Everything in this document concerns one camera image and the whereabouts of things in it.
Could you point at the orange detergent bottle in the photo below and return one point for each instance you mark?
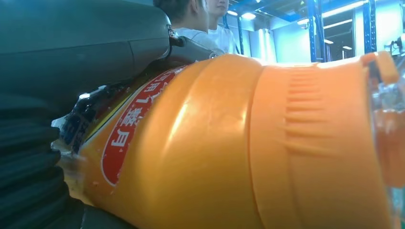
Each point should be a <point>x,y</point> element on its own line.
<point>221,142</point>

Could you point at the blue metal shelving rack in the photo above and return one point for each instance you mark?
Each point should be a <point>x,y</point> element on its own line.
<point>313,31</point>

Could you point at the person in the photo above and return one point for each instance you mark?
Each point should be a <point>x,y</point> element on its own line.
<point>189,15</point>
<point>224,38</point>

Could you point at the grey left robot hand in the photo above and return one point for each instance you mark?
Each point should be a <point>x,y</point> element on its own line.
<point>79,47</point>

